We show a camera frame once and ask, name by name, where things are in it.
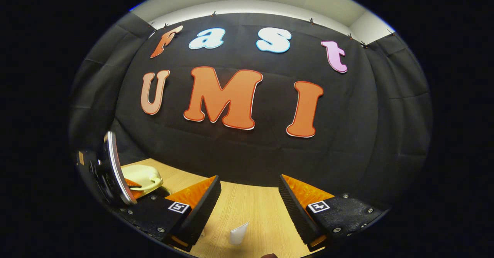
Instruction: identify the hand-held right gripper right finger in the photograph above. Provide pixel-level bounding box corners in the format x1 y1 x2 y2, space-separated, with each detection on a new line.
279 174 389 252

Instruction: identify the white squeeze tube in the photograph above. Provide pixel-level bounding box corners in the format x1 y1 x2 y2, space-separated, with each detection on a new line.
230 222 250 245

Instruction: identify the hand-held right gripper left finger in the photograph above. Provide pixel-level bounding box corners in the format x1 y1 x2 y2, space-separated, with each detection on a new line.
123 175 222 252

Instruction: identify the cream yellow suitcase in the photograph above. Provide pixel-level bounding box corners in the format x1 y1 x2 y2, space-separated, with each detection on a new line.
122 164 164 197

